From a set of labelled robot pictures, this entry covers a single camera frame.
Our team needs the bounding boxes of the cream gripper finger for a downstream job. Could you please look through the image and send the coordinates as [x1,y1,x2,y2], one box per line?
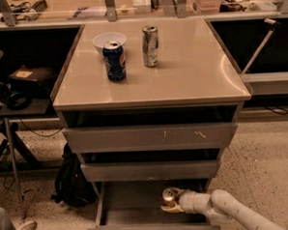
[170,187,184,198]
[160,204,184,214]

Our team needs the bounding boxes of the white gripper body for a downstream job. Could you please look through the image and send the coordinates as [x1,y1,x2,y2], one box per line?
[179,190,212,215]

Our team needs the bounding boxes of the orange soda can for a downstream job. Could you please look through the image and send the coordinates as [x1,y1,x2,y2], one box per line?
[162,188,176,208]

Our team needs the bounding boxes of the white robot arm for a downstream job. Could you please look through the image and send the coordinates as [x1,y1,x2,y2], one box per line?
[160,187,288,230]

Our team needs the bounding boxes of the bottom grey drawer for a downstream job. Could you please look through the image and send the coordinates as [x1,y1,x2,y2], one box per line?
[88,179,220,230]

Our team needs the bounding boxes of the grey drawer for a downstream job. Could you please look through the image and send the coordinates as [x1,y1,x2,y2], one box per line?
[81,160,219,182]
[63,122,237,154]
[88,179,220,230]

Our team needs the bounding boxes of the middle grey drawer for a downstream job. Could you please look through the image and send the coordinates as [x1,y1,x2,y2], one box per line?
[81,160,219,182]

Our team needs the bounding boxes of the grey drawer cabinet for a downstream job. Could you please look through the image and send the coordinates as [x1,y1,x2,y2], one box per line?
[45,14,260,230]

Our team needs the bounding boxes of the top grey drawer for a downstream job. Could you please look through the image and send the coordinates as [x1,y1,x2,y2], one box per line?
[63,122,237,154]

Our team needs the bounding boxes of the blue Pepsi can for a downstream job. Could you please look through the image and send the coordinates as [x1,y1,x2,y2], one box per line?
[102,41,127,82]

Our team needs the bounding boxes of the tall silver can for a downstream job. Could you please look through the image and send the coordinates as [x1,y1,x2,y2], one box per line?
[141,25,158,68]

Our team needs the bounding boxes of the black backpack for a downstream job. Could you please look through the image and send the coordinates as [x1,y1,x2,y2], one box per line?
[50,144,97,208]

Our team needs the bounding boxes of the small side table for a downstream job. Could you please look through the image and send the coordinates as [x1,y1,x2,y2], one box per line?
[0,97,59,221]

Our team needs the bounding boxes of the white bowl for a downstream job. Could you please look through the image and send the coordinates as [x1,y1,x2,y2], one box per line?
[93,32,127,55]

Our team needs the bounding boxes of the black box with label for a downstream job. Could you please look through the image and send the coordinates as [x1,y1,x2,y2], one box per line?
[9,67,58,95]

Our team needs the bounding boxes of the black headphones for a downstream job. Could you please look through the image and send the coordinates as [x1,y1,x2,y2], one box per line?
[0,82,31,110]

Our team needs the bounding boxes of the white stick with tip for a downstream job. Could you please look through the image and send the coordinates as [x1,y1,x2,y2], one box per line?
[242,17,280,74]

